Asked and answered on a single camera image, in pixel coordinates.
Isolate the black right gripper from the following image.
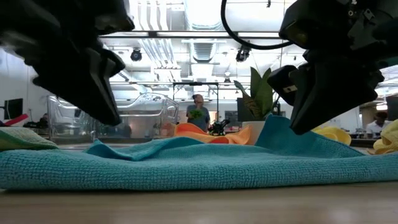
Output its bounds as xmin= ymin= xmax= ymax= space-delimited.
xmin=267 ymin=0 xmax=398 ymax=135

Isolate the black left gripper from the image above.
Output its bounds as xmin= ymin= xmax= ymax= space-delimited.
xmin=0 ymin=0 xmax=126 ymax=126

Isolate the green microfiber towel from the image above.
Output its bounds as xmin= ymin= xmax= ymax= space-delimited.
xmin=0 ymin=126 xmax=59 ymax=152

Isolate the orange microfiber towel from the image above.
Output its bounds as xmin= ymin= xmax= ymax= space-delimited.
xmin=173 ymin=123 xmax=253 ymax=146

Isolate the blue microfiber towel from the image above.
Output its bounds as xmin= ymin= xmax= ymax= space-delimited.
xmin=0 ymin=114 xmax=398 ymax=191

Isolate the yellow microfiber towel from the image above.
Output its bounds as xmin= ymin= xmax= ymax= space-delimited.
xmin=368 ymin=119 xmax=398 ymax=156
xmin=312 ymin=126 xmax=352 ymax=146

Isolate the black ceiling spotlight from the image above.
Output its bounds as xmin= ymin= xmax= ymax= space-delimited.
xmin=130 ymin=48 xmax=143 ymax=62
xmin=235 ymin=45 xmax=251 ymax=63

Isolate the snake plant in white pot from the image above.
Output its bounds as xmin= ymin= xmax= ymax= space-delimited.
xmin=233 ymin=66 xmax=282 ymax=146

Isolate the clear plastic bin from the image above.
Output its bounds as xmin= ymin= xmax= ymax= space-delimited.
xmin=47 ymin=92 xmax=180 ymax=141

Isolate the person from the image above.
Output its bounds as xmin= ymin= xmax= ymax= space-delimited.
xmin=186 ymin=94 xmax=211 ymax=132
xmin=366 ymin=111 xmax=389 ymax=134

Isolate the black monitor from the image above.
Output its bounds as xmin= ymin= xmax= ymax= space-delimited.
xmin=3 ymin=98 xmax=24 ymax=121

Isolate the black overhead crossbar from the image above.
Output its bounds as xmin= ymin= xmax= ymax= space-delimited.
xmin=99 ymin=30 xmax=280 ymax=39

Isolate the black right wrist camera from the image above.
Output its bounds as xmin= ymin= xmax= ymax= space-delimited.
xmin=279 ymin=0 xmax=312 ymax=50

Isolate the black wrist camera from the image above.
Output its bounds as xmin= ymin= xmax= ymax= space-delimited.
xmin=279 ymin=0 xmax=312 ymax=50
xmin=93 ymin=0 xmax=135 ymax=35

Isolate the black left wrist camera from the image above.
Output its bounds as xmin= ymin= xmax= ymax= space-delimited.
xmin=93 ymin=0 xmax=135 ymax=35

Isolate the black aluminium table frame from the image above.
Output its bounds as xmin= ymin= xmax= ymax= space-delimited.
xmin=57 ymin=136 xmax=379 ymax=149

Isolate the black background frame stand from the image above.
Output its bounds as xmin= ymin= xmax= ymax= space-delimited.
xmin=172 ymin=81 xmax=220 ymax=124

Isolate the silver ceiling air duct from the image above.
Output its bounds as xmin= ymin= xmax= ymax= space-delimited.
xmin=183 ymin=0 xmax=229 ymax=63

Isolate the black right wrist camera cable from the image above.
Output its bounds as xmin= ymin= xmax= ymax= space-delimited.
xmin=220 ymin=0 xmax=294 ymax=51

